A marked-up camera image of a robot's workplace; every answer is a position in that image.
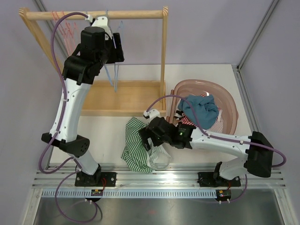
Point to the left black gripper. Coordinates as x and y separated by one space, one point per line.
116 52

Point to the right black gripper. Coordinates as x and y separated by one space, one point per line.
146 133

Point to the blue hanger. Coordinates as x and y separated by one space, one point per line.
106 69
120 30

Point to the green white striped tank top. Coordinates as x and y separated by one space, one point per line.
137 158

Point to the black white striped tank top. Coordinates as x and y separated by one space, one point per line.
178 116

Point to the red white striped tank top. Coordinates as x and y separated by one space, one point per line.
187 120

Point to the pink hanger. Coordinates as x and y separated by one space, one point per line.
74 26
70 35
61 31

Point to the blue tank top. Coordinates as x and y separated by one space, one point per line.
212 107

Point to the mauve tank top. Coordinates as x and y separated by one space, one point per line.
218 125

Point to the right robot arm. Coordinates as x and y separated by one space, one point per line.
252 153

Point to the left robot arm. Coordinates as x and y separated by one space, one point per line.
98 47

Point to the wooden clothes rack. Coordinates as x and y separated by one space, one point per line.
132 97

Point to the pink plastic basin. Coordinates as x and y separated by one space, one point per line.
222 98

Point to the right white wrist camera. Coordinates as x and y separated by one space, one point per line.
151 114

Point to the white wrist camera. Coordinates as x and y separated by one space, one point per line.
151 114
101 21

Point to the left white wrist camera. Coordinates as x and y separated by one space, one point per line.
101 21

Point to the white slotted cable duct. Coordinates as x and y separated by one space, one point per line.
133 193

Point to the aluminium mounting rail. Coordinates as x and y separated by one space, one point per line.
176 176

